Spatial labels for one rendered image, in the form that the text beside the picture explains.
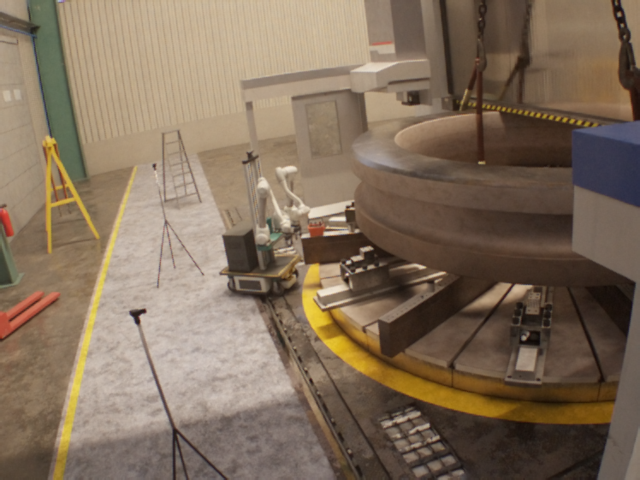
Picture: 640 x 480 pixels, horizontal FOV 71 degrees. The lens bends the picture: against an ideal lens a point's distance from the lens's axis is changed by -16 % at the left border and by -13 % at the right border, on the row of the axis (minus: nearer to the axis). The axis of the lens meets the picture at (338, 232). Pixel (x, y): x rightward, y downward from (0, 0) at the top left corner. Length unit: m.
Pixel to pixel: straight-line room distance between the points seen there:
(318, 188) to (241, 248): 3.27
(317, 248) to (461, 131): 3.15
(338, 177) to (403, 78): 2.41
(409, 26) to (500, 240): 4.87
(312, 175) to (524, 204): 5.81
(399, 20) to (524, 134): 2.77
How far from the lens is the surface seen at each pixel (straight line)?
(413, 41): 8.71
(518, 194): 4.40
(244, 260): 6.82
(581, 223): 1.66
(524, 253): 4.63
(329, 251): 6.74
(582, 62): 7.16
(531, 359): 4.41
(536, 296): 4.57
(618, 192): 1.50
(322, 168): 9.62
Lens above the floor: 2.96
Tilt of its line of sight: 20 degrees down
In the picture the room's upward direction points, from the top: 7 degrees counter-clockwise
